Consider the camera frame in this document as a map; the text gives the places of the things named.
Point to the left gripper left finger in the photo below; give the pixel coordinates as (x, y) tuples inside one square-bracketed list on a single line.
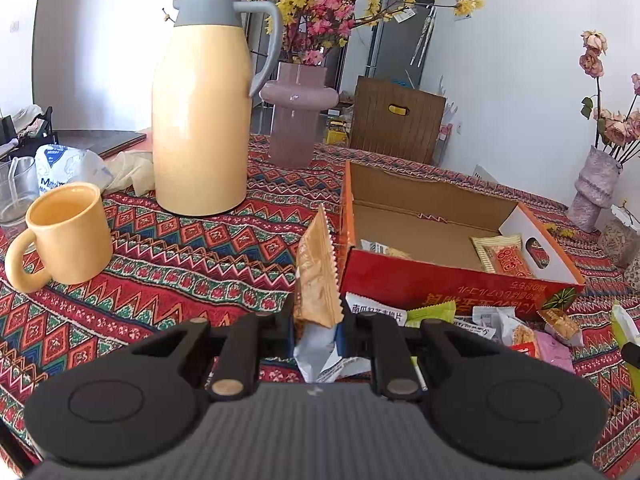
[(284, 341)]

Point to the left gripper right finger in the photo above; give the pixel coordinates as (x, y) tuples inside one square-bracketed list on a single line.
[(347, 339)]

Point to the tan oat crisp packet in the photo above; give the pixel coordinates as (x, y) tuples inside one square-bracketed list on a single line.
[(316, 296)]

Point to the orange striped snack packet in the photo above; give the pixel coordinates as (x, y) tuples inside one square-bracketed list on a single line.
[(502, 255)]

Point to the white oat snack packet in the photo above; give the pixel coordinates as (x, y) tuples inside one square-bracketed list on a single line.
[(361, 305)]

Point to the pink snack packet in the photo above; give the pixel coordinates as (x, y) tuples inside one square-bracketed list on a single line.
[(554, 352)]

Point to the green snack packet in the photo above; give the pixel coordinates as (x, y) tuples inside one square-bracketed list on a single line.
[(446, 311)]

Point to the red cardboard snack box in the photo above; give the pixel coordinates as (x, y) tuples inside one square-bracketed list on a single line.
[(406, 242)]

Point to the clear seed container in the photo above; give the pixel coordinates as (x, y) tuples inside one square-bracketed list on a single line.
[(619, 239)]

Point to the fallen yellow flowers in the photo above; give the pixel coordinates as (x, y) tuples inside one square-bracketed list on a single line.
[(560, 231)]

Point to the purple textured vase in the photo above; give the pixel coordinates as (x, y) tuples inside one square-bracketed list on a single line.
[(594, 187)]

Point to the cream cloth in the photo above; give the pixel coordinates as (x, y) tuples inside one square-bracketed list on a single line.
[(131, 170)]

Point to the dried pink roses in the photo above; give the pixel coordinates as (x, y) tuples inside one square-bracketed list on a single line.
[(613, 106)]

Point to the brown wooden chair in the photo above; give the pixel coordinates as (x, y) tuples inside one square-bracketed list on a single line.
[(393, 120)]

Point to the yellow ceramic mug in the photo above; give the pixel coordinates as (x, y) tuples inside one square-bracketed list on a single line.
[(67, 239)]

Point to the yellow thermos jug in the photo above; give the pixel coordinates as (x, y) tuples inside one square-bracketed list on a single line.
[(202, 101)]

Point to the white blue tissue pack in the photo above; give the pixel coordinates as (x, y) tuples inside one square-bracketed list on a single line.
[(57, 165)]

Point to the clear glass cup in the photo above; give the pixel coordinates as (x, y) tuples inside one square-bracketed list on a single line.
[(19, 188)]

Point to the grey refrigerator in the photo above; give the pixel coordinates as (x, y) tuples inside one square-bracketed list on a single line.
[(399, 46)]

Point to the pink and yellow blossom branches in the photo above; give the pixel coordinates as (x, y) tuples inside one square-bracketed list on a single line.
[(312, 28)]

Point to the pink glass ring vase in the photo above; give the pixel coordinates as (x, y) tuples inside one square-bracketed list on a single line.
[(298, 96)]

